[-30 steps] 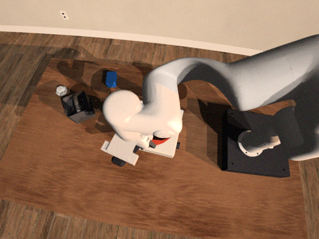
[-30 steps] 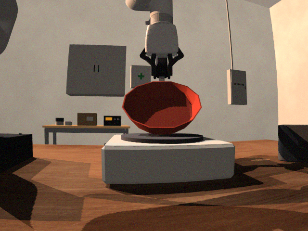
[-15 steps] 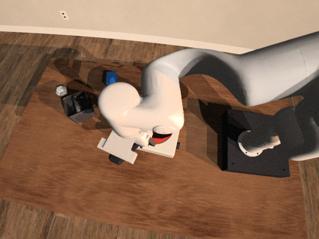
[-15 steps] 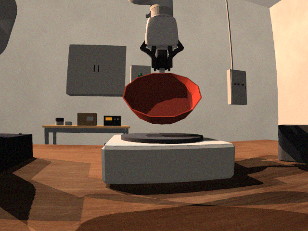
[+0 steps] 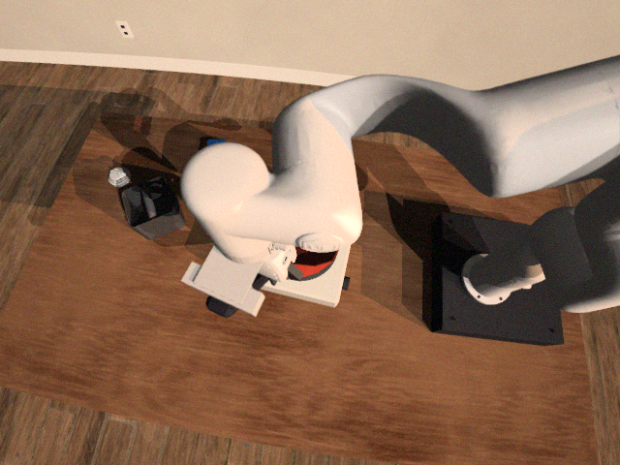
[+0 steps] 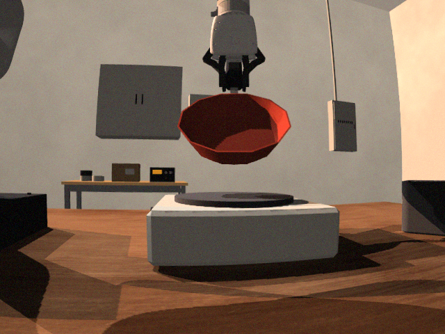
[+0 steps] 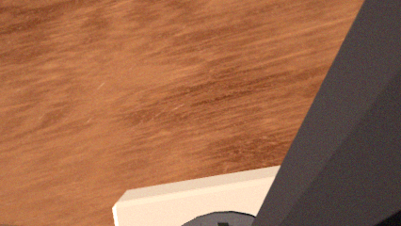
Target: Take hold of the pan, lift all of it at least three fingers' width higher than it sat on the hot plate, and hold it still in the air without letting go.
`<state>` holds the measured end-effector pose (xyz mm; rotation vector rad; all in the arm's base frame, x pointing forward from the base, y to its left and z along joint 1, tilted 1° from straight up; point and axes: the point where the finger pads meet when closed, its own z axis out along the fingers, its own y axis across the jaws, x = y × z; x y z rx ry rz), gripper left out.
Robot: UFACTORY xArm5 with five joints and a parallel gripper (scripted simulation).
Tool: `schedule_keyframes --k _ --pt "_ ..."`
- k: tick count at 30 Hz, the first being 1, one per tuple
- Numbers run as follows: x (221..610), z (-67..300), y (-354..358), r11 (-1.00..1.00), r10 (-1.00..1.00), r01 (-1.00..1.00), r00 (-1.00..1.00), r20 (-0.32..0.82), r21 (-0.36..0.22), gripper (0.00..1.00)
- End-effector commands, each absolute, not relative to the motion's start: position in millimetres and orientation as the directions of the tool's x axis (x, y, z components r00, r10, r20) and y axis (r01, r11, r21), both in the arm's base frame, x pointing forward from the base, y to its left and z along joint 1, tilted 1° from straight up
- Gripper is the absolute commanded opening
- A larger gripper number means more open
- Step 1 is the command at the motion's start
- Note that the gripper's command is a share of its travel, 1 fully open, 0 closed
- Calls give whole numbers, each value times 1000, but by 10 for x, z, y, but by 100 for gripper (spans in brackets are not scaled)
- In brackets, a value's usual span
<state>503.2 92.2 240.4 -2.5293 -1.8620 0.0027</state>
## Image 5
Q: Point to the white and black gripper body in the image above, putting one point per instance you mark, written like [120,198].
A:
[275,265]

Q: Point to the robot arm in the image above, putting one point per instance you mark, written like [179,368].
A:
[536,133]

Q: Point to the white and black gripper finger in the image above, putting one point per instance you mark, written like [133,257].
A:
[294,273]

